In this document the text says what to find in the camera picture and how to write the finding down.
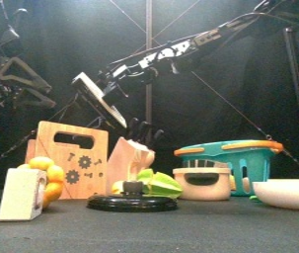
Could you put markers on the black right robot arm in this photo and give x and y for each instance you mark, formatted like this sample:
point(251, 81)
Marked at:
point(208, 37)

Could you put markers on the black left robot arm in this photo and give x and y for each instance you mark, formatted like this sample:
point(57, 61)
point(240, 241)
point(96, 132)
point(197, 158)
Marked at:
point(6, 31)

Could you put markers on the small plain wooden piece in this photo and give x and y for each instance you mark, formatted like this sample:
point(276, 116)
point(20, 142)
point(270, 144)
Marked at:
point(29, 151)

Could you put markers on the wooden board with gear print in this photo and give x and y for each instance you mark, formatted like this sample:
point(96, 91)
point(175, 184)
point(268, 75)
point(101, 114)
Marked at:
point(74, 164)

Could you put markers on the wooden knife block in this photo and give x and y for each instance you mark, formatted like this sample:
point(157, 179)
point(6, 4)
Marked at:
point(127, 163)

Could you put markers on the small yellow toy food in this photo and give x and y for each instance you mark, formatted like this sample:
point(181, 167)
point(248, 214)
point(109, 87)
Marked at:
point(117, 187)

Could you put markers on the green toy star fruit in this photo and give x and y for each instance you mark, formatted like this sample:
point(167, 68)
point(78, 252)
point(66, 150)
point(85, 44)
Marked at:
point(160, 185)

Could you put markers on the black pot lid with knob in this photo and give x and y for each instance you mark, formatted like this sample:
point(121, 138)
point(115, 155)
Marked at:
point(131, 201)

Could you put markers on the cream white toy block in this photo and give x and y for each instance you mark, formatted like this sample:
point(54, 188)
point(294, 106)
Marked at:
point(20, 195)

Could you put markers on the cream toy pot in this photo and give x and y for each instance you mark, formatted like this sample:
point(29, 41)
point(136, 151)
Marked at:
point(201, 184)

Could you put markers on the small green toy piece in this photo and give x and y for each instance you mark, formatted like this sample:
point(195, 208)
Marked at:
point(255, 198)

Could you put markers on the white bowl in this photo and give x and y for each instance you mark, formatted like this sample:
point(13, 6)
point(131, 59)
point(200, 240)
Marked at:
point(287, 194)

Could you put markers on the vertical metal frame pole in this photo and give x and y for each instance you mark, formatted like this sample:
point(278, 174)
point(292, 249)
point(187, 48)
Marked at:
point(148, 42)

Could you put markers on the dark metal frame pole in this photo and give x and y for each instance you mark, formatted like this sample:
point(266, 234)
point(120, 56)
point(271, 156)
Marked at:
point(296, 99)

